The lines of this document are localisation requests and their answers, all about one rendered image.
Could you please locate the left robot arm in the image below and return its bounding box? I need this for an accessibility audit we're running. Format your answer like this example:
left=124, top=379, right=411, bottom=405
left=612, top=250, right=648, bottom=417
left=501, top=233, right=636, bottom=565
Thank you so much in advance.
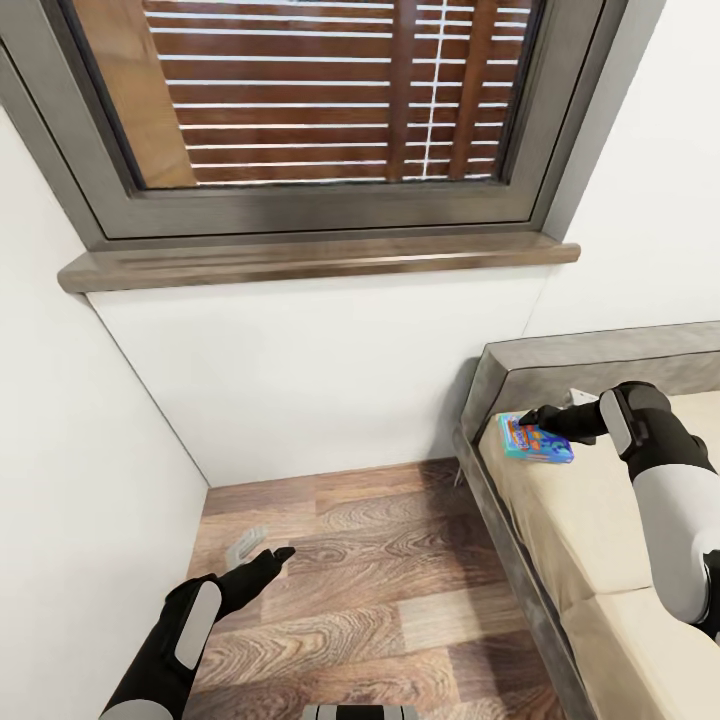
left=98, top=525, right=296, bottom=720

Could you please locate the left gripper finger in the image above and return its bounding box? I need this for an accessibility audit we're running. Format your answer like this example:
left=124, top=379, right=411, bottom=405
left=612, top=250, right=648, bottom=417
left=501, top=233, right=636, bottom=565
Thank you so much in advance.
left=273, top=547, right=296, bottom=571

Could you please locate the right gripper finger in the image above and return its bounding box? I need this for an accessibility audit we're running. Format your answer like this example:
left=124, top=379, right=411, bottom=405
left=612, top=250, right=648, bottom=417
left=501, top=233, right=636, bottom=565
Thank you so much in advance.
left=518, top=405, right=544, bottom=426

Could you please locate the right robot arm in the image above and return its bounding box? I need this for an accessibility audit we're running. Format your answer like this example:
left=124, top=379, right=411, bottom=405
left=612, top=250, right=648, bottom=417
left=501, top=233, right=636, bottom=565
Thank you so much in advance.
left=518, top=382, right=720, bottom=647

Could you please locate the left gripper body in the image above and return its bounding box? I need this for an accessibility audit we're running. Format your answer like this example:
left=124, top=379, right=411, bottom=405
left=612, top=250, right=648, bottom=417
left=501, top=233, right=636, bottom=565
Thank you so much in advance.
left=231, top=549, right=281, bottom=611

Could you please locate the board game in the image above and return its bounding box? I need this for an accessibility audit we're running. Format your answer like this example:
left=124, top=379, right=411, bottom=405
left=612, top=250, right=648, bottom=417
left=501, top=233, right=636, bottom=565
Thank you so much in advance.
left=498, top=414, right=575, bottom=464

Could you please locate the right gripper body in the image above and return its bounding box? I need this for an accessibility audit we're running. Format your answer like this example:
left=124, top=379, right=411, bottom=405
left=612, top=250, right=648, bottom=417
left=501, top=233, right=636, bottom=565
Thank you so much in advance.
left=538, top=403, right=602, bottom=447

